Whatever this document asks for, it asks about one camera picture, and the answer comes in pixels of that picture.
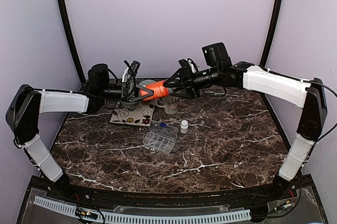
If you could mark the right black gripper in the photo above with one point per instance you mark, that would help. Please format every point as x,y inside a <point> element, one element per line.
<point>191,89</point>

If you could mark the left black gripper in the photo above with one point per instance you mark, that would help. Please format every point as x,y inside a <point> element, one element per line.
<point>129,93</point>

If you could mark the orange pill bottle grey cap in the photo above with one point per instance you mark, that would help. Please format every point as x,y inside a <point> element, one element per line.
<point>159,90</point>

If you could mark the clear plastic pill organizer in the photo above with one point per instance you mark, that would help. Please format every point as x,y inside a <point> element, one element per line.
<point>161,137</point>

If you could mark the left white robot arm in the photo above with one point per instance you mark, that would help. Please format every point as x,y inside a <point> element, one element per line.
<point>29,103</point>

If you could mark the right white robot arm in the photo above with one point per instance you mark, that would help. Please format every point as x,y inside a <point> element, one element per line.
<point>308,95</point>

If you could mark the blue striped ceramic bowl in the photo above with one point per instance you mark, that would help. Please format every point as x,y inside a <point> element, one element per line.
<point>146,82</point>

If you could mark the cream ceramic mug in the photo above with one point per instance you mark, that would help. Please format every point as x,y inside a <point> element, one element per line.
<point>170,104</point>

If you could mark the light green ceramic bowl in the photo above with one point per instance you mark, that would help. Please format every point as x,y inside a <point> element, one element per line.
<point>129,105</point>

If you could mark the floral rectangular ceramic plate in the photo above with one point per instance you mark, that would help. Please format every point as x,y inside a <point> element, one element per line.
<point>141,115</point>

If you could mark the small white pill bottle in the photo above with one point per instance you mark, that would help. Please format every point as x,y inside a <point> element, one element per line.
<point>184,126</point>

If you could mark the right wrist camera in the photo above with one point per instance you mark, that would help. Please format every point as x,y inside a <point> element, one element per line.
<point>189,63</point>

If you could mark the black front rail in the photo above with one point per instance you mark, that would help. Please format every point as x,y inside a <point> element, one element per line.
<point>249,197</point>

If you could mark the right black frame post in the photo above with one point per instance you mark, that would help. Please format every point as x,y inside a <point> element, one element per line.
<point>271,32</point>

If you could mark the black frame post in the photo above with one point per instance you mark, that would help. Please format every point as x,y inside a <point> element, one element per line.
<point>271,32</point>
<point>70,40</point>

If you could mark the white slotted cable duct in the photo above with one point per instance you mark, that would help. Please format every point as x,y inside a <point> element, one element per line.
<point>102,216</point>

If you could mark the left black frame post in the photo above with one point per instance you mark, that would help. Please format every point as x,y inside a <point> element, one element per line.
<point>70,40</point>

